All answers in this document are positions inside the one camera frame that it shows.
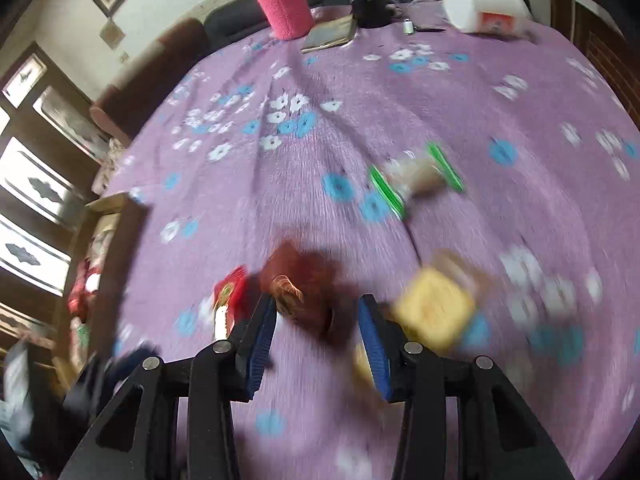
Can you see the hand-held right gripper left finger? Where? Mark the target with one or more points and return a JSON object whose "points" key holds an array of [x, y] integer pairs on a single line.
{"points": [[260, 340]]}

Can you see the brown chair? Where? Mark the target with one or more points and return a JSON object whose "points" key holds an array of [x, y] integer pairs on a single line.
{"points": [[150, 80]]}

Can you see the pink thermos with knitted sleeve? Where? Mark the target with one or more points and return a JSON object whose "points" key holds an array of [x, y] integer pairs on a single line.
{"points": [[285, 7]]}

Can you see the yellow biscuit packet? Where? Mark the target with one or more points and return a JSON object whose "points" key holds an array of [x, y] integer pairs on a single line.
{"points": [[435, 305]]}

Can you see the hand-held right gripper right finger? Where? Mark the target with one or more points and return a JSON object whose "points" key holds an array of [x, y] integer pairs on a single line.
{"points": [[375, 350]]}

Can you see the purple floral tablecloth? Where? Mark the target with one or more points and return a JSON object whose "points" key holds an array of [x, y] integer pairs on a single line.
{"points": [[350, 125]]}

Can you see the large brown foil snack packet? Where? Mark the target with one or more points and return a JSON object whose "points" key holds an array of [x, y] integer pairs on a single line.
{"points": [[310, 290]]}

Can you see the olive wallet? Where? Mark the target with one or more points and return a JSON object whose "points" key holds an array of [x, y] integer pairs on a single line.
{"points": [[330, 34]]}

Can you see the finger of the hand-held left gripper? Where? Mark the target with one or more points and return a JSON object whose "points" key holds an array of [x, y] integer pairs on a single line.
{"points": [[135, 360]]}

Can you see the wooden window cabinet doors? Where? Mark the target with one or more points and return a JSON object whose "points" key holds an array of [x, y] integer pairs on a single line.
{"points": [[35, 170]]}

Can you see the clear candy with green ends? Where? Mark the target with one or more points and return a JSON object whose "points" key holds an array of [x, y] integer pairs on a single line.
{"points": [[415, 180]]}

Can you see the black sofa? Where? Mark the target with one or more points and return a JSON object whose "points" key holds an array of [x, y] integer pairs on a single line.
{"points": [[230, 25]]}

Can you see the wide red cartoon snack packet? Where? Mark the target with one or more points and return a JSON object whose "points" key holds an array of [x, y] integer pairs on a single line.
{"points": [[82, 285]]}

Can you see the wooden cabinet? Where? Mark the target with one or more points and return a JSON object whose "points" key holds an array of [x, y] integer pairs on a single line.
{"points": [[600, 50]]}

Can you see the white plastic jar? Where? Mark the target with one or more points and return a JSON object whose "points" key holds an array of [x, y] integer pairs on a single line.
{"points": [[480, 7]]}

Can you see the cardboard box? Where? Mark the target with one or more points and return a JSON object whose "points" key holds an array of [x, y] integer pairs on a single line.
{"points": [[125, 240]]}

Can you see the slim red cartoon snack packet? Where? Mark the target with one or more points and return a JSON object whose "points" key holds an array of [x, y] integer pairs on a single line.
{"points": [[230, 292]]}

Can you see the small black cup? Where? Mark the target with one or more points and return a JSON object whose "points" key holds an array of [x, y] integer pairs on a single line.
{"points": [[372, 10]]}

